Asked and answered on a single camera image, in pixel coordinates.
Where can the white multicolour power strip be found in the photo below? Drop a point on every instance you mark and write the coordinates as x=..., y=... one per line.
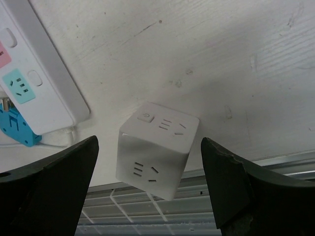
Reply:
x=33, y=74

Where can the blue cable winder clip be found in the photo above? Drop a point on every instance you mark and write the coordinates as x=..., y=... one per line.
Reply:
x=14, y=125

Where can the white cube socket adapter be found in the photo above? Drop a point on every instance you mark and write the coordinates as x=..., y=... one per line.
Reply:
x=153, y=149

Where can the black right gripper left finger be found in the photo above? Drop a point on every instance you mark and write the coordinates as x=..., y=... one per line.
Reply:
x=46, y=197

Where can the aluminium frame rail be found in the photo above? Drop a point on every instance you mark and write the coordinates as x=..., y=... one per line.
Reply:
x=113, y=208

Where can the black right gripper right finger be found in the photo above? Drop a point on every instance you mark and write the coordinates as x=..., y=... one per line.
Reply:
x=250, y=200

